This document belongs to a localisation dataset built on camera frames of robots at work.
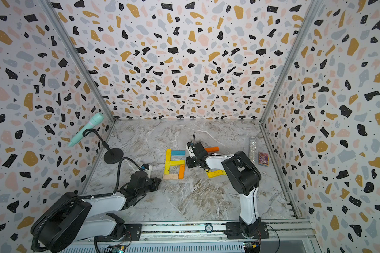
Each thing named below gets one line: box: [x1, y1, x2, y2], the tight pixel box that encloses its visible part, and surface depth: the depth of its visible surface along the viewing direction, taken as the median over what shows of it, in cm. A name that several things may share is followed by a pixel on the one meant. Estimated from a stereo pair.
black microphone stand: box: [82, 128, 124, 164], surface depth 100 cm
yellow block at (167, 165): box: [164, 157, 171, 175], surface depth 98 cm
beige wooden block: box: [162, 173, 179, 180], surface depth 94 cm
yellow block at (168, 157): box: [164, 149, 172, 167], surface depth 102 cm
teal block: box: [171, 150, 186, 156], surface depth 105 cm
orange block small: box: [178, 164, 186, 180], surface depth 97 cm
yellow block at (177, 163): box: [169, 160, 185, 167], surface depth 100 cm
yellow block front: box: [207, 169, 224, 179], surface depth 94 cm
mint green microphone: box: [67, 112, 106, 148], surface depth 78 cm
